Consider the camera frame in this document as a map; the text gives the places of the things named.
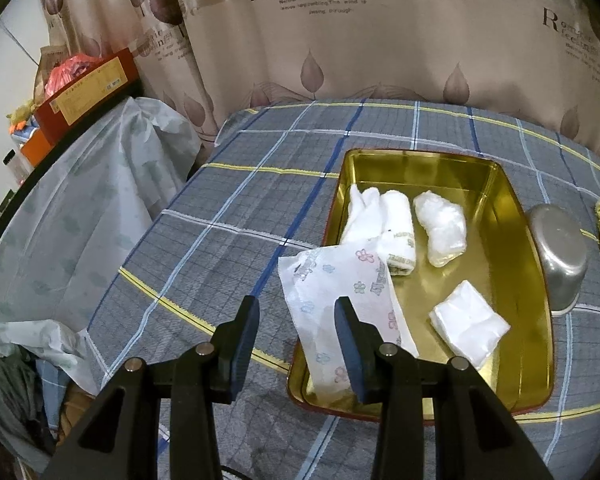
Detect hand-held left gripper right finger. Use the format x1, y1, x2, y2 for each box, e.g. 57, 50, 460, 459
333, 296, 556, 480

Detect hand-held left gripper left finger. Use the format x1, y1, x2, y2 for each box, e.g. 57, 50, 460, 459
40, 295, 261, 480

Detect floral printed tissue packet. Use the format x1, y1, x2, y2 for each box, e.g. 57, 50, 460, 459
277, 245, 420, 396

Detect square white tissue pack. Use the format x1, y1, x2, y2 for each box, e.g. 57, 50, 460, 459
428, 280, 511, 371

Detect plain white soft cloth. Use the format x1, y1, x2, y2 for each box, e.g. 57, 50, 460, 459
341, 186, 383, 248

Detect clear white tissue pack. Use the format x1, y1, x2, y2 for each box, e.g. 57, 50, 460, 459
412, 191, 468, 268

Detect red tin box gold inside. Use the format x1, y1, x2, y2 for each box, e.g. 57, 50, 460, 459
286, 148, 556, 418

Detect tan cloth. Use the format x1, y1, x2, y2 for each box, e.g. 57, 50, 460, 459
55, 390, 97, 441

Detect steel bowl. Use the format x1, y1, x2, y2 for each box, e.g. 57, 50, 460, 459
527, 203, 590, 317

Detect dark clothes heap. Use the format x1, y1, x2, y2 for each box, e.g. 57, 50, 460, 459
0, 355, 56, 473

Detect orange box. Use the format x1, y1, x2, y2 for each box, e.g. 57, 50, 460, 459
20, 130, 56, 166

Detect red cardboard box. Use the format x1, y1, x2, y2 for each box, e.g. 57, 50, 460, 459
32, 47, 143, 146

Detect beige leaf printed curtain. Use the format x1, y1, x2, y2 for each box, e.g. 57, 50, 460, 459
35, 0, 600, 171

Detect orange red plastic bag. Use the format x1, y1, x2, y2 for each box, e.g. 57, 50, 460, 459
45, 52, 108, 103

